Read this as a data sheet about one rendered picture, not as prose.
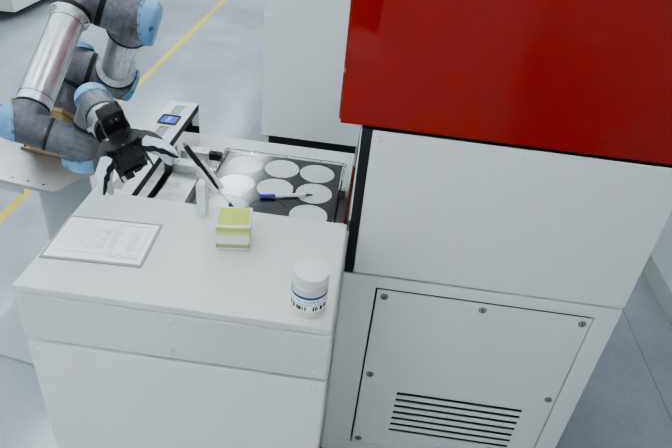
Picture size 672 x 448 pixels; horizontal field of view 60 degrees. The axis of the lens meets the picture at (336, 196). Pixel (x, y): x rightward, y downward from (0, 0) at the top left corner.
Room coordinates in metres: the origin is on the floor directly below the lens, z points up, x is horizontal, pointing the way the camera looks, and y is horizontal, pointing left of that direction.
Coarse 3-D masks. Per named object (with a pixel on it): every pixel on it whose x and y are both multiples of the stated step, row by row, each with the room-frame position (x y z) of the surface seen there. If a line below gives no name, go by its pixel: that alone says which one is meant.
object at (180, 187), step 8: (208, 160) 1.49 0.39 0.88; (176, 176) 1.39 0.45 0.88; (184, 176) 1.39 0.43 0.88; (192, 176) 1.40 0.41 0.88; (168, 184) 1.34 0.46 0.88; (176, 184) 1.35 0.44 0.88; (184, 184) 1.35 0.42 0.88; (192, 184) 1.36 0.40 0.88; (160, 192) 1.30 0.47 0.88; (168, 192) 1.30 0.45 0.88; (176, 192) 1.31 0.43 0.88; (184, 192) 1.31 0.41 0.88; (192, 192) 1.34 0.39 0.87; (176, 200) 1.27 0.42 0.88; (184, 200) 1.27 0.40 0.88
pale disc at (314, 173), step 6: (306, 168) 1.47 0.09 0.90; (312, 168) 1.48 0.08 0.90; (318, 168) 1.48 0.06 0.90; (324, 168) 1.49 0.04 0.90; (300, 174) 1.44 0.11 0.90; (306, 174) 1.44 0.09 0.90; (312, 174) 1.44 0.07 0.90; (318, 174) 1.45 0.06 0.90; (324, 174) 1.45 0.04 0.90; (330, 174) 1.46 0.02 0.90; (312, 180) 1.41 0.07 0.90; (318, 180) 1.41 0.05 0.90; (324, 180) 1.42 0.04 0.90; (330, 180) 1.42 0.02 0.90
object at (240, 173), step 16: (224, 160) 1.47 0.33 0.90; (240, 160) 1.48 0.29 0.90; (256, 160) 1.49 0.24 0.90; (272, 160) 1.50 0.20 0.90; (288, 160) 1.51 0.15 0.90; (304, 160) 1.52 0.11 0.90; (224, 176) 1.38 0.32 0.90; (240, 176) 1.39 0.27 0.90; (256, 176) 1.40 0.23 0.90; (272, 176) 1.41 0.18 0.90; (336, 176) 1.45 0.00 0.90; (208, 192) 1.29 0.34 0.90; (224, 192) 1.30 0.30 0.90; (240, 192) 1.31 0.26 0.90; (256, 192) 1.32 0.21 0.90; (336, 192) 1.36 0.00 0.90; (256, 208) 1.25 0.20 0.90; (272, 208) 1.25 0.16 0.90; (288, 208) 1.26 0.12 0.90
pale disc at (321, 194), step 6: (300, 186) 1.37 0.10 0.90; (306, 186) 1.38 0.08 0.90; (312, 186) 1.38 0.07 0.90; (318, 186) 1.38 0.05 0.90; (324, 186) 1.39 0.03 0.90; (300, 192) 1.34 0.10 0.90; (306, 192) 1.35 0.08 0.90; (312, 192) 1.35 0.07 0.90; (318, 192) 1.35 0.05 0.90; (324, 192) 1.36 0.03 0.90; (330, 192) 1.36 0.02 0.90; (300, 198) 1.31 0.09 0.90; (306, 198) 1.32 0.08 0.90; (312, 198) 1.32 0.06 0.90; (318, 198) 1.32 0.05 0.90; (324, 198) 1.33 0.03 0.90; (330, 198) 1.33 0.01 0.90
